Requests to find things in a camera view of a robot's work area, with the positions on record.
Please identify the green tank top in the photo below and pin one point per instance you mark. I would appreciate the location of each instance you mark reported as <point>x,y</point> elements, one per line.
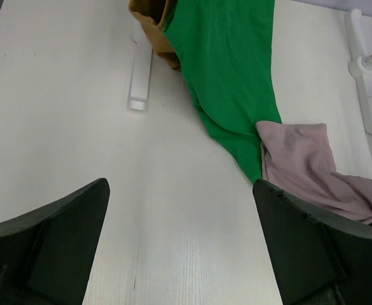
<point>225,53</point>

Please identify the white clothes rack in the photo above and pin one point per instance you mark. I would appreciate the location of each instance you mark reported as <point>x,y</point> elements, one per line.
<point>360,67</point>

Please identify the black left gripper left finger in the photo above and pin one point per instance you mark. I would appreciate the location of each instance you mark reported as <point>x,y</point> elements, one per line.
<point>46,255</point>

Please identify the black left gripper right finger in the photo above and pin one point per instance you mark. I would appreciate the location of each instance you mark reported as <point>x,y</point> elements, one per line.
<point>318,257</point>

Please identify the brown tank top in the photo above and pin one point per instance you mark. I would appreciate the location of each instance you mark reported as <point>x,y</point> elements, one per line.
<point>152,15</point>

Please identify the mauve pink tank top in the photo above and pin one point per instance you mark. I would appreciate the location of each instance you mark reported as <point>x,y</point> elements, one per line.
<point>298,159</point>

